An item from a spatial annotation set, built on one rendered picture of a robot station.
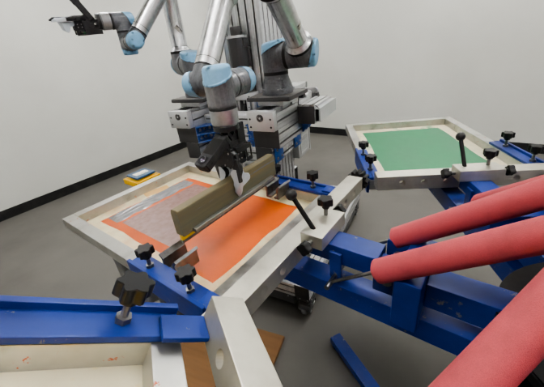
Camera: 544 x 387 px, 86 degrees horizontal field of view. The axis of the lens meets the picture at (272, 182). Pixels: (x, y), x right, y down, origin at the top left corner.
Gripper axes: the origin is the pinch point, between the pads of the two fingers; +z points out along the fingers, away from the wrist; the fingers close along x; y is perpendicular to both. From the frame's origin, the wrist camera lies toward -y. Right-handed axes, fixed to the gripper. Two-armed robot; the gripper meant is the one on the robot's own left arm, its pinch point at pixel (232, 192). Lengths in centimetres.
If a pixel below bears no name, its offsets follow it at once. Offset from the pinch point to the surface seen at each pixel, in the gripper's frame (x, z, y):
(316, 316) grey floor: 5, 109, 50
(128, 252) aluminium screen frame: 17.5, 9.9, -27.3
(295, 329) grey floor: 10, 109, 37
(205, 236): 7.6, 13.5, -8.0
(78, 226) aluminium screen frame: 48, 10, -28
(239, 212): 7.2, 13.6, 7.7
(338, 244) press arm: -35.1, 4.9, -2.2
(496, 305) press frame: -65, 7, -3
